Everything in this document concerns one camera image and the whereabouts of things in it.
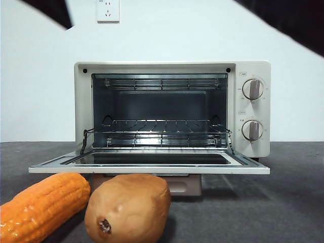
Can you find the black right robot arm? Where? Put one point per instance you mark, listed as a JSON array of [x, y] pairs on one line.
[[291, 15]]

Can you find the oven timer knob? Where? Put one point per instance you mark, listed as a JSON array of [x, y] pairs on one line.
[[252, 130]]

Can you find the cream Toshiba toaster oven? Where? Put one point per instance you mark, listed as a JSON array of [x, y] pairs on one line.
[[253, 150]]

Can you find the oven temperature knob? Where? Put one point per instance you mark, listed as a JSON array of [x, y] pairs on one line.
[[253, 89]]

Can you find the brown potato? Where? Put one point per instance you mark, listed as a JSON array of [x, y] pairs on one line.
[[126, 207]]

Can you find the orange corn cob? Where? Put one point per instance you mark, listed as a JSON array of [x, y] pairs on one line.
[[43, 205]]

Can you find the white wall socket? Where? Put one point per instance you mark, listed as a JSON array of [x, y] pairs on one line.
[[108, 11]]

